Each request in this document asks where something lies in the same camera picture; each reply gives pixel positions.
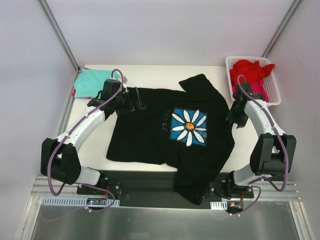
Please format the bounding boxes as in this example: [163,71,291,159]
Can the black t-shirt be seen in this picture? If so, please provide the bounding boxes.
[106,74,235,205]

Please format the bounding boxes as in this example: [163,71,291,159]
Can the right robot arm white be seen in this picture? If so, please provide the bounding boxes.
[225,93,297,198]

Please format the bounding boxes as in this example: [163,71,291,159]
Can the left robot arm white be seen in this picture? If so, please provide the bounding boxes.
[40,79,146,195]

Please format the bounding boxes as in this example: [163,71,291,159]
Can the magenta t-shirt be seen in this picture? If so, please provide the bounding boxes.
[232,81,271,103]

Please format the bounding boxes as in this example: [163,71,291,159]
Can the folded teal t-shirt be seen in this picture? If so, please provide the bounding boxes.
[72,68,112,98]

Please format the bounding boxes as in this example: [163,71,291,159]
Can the white plastic basket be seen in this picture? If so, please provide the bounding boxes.
[225,55,282,106]

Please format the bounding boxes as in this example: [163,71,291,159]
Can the red t-shirt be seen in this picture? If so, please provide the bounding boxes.
[229,59,275,87]

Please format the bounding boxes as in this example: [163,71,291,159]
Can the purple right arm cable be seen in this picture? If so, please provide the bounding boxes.
[236,75,291,213]

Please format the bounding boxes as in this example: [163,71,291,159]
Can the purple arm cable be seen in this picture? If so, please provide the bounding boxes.
[236,75,291,213]
[46,69,126,197]

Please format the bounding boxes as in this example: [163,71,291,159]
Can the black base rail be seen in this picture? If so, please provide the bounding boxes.
[72,170,254,210]

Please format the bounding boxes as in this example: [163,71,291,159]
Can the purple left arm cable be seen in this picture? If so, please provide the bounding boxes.
[46,69,126,197]

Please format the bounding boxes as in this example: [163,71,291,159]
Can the right aluminium frame post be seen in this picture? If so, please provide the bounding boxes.
[261,0,303,58]

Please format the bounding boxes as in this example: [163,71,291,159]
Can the aluminium frame post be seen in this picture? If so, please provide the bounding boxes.
[261,0,303,58]
[37,0,81,73]

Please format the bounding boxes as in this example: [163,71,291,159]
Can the left aluminium frame post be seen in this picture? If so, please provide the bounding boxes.
[37,0,81,73]

